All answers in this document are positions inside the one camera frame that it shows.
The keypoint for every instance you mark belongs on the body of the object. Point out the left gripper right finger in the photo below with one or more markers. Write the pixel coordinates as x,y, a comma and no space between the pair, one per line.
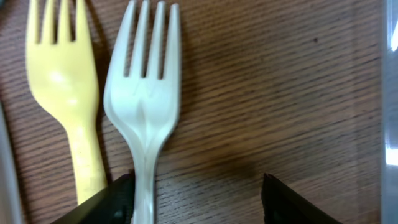
282,205

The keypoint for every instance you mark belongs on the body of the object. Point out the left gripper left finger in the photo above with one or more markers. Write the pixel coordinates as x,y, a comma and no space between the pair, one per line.
112,205

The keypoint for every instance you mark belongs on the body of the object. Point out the white fork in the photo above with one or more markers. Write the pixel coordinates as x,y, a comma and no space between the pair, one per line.
142,94

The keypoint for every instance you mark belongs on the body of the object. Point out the yellow plastic fork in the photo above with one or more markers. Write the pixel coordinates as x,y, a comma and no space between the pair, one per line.
63,80

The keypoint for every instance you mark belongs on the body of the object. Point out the left clear plastic container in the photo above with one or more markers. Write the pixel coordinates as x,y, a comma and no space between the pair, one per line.
389,113

